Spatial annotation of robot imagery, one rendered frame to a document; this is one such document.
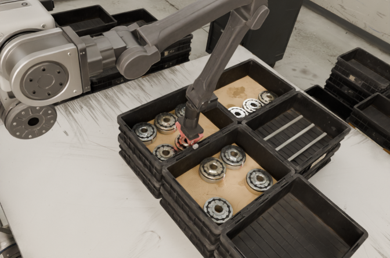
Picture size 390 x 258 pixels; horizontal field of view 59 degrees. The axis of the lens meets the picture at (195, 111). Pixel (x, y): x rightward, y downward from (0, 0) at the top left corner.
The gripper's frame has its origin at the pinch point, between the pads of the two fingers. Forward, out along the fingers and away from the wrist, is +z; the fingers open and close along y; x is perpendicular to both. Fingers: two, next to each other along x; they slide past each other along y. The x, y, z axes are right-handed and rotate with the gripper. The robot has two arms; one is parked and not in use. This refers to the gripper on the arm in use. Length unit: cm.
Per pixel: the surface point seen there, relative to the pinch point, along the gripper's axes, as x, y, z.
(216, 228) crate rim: 14.7, -38.9, -6.0
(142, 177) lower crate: 18.8, 1.2, 14.5
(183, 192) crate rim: 16.9, -23.2, -5.9
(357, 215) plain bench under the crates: -51, -56, 16
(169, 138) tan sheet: 3.7, 7.0, 4.1
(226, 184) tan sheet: -3.6, -22.8, 3.9
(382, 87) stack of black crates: -164, 1, 27
